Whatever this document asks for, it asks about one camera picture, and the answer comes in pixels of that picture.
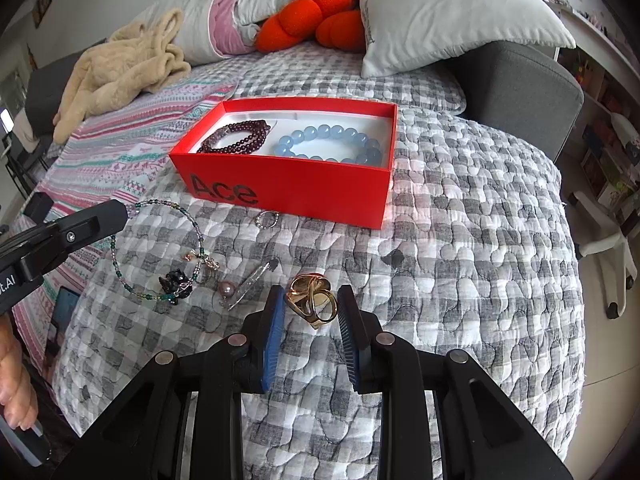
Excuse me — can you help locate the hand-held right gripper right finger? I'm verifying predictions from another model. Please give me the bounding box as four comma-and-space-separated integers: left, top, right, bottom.
337, 284, 574, 480

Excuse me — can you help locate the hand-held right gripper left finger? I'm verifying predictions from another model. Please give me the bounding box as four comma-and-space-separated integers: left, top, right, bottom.
50, 285, 287, 480

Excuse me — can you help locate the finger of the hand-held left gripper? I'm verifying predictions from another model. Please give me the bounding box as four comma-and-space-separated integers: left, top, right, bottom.
0, 199, 129, 282

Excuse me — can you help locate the gold ring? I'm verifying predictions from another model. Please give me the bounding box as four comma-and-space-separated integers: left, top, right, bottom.
284, 272, 340, 331

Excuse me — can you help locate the red cardboard box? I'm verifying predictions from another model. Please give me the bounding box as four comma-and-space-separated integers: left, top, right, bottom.
168, 98, 399, 230

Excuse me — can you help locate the person's left hand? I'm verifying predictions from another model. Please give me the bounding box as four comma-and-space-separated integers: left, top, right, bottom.
0, 317, 42, 431

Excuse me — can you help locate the small black device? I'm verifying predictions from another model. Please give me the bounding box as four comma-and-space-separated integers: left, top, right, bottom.
24, 192, 54, 222

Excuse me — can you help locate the dark tablet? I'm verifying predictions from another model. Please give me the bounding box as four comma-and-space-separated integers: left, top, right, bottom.
43, 284, 81, 377

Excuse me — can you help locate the pink striped bedsheet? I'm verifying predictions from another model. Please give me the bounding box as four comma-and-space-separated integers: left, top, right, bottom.
10, 67, 237, 377

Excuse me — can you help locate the black flower charm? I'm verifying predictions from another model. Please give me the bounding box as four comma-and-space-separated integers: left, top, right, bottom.
158, 269, 194, 306

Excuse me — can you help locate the grey checked quilt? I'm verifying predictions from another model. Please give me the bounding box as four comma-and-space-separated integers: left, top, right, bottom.
50, 52, 586, 480

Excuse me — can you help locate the beige plush garment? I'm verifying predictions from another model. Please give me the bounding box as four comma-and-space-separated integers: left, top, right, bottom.
52, 7, 194, 145

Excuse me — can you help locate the white office chair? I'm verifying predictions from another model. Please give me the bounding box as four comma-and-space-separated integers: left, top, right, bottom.
572, 110, 640, 319

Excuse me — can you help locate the grey sofa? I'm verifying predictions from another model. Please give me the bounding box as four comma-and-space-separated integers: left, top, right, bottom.
449, 40, 585, 164

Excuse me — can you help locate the orange plush cushion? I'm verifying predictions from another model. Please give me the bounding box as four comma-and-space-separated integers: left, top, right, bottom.
255, 0, 366, 54

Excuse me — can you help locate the white printed pillow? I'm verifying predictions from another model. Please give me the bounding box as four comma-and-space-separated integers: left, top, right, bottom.
358, 0, 577, 80

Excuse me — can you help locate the green beaded necklace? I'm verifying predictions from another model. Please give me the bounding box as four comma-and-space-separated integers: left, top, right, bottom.
109, 199, 222, 304

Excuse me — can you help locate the dark red bead bracelet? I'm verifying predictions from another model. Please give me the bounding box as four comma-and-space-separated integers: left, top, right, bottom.
197, 119, 272, 155

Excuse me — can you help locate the light blue bead bracelet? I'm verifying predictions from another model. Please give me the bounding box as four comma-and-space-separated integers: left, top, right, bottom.
272, 123, 385, 167

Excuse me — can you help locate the white wall shelf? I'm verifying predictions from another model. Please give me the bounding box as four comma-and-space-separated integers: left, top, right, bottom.
529, 0, 640, 222

